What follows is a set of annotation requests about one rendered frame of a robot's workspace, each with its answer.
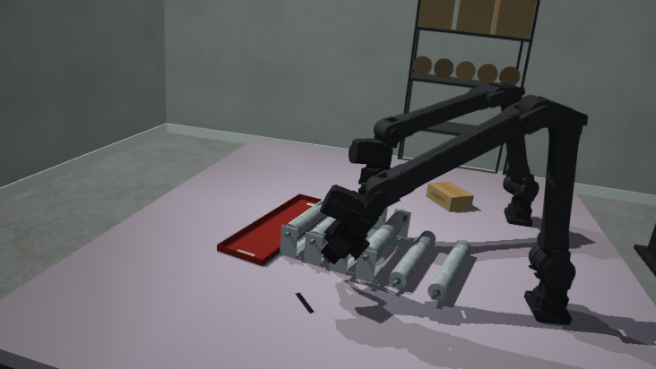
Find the brown cardboard box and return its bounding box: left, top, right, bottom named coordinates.
left=426, top=182, right=474, bottom=211

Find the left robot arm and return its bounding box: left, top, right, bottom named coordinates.
left=320, top=95, right=588, bottom=325

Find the black flat strip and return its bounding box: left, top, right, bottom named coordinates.
left=296, top=293, right=314, bottom=313

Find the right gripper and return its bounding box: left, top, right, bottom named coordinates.
left=358, top=163, right=384, bottom=216

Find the red scrap tray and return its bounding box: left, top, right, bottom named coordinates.
left=217, top=194, right=321, bottom=266

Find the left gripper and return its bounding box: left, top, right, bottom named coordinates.
left=324, top=219, right=370, bottom=261

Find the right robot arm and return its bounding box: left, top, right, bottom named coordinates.
left=349, top=83, right=539, bottom=227

